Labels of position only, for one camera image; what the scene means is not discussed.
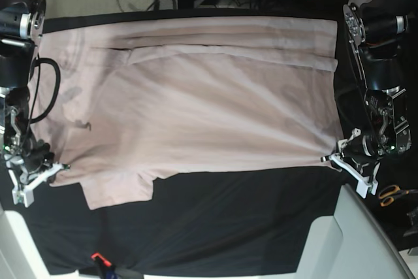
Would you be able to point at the white container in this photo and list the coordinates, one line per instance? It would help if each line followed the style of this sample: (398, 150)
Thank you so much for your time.
(350, 244)
(19, 255)

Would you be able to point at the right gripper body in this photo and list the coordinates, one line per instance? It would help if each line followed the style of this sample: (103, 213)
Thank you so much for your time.
(33, 159)

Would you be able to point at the black table cloth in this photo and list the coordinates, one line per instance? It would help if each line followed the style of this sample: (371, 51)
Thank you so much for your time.
(244, 223)

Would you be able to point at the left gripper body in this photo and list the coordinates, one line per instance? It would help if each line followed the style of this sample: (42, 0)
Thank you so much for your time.
(359, 150)

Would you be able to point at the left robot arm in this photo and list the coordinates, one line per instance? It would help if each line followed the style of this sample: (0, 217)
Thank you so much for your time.
(375, 30)

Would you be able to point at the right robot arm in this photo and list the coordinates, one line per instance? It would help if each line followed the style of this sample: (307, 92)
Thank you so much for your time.
(22, 24)

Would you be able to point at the orange handled scissors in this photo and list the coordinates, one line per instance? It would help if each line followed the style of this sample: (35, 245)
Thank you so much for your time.
(391, 193)

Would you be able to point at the white container left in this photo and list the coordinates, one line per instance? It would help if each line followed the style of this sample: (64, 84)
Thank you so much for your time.
(19, 255)

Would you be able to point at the red black clamp bottom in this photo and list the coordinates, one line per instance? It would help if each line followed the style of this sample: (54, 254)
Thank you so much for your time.
(105, 269)

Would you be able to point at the pink T-shirt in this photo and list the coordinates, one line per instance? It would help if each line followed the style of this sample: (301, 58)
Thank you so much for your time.
(145, 100)

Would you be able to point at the white container right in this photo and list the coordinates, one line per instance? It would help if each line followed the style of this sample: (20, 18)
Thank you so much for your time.
(350, 244)

